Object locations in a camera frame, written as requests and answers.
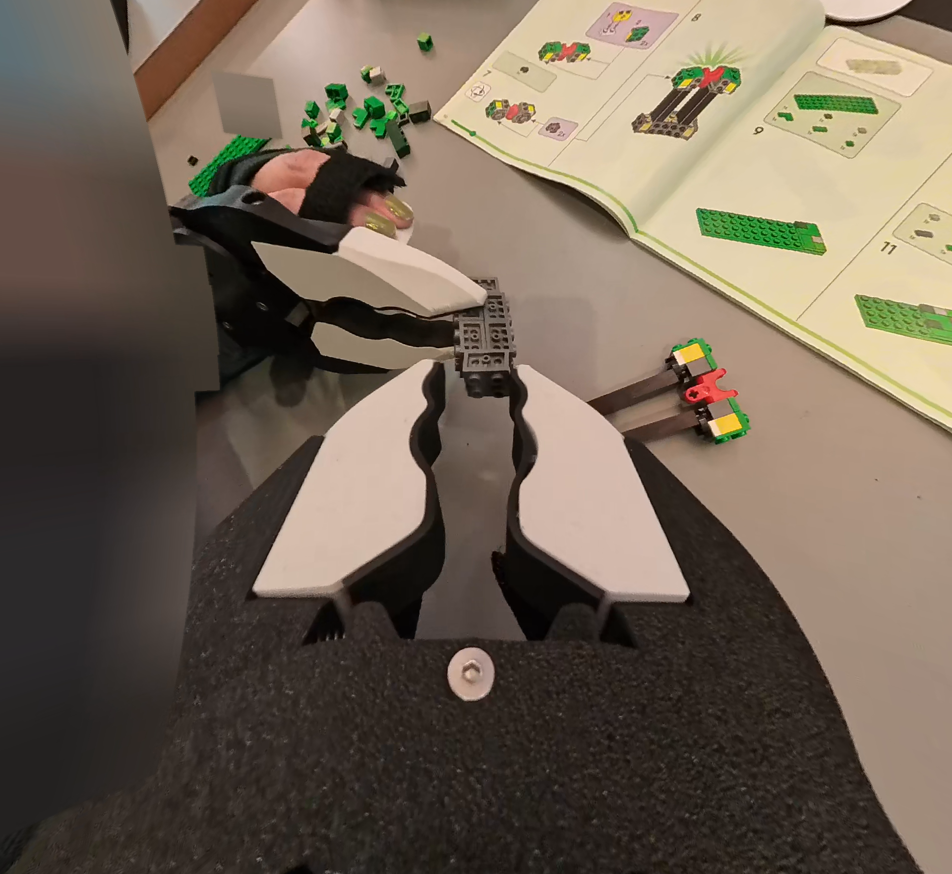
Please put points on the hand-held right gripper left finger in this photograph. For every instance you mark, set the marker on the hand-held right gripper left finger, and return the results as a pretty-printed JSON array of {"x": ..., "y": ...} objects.
[{"x": 357, "y": 494}]

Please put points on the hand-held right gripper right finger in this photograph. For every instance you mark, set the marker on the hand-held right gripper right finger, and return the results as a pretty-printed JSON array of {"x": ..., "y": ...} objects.
[{"x": 595, "y": 509}]

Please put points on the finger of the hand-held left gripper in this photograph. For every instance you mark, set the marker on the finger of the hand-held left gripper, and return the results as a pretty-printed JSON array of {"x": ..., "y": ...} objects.
[
  {"x": 364, "y": 347},
  {"x": 394, "y": 264}
]

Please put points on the black grey brick tree model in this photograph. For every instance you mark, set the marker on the black grey brick tree model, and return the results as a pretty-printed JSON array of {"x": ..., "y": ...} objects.
[{"x": 487, "y": 338}]

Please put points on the person's left forearm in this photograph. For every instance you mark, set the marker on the person's left forearm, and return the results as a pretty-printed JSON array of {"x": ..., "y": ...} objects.
[{"x": 238, "y": 174}]

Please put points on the person's left hand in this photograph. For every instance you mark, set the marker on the person's left hand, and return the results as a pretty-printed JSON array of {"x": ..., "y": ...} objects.
[{"x": 294, "y": 171}]

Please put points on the green brick baseplate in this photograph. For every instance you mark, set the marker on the green brick baseplate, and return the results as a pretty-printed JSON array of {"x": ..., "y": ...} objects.
[{"x": 223, "y": 163}]

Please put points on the pile of small green bricks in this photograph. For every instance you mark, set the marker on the pile of small green bricks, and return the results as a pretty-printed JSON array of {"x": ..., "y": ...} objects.
[{"x": 364, "y": 111}]

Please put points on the green brick instruction booklet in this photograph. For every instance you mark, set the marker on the green brick instruction booklet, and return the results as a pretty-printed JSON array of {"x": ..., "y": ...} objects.
[{"x": 714, "y": 167}]

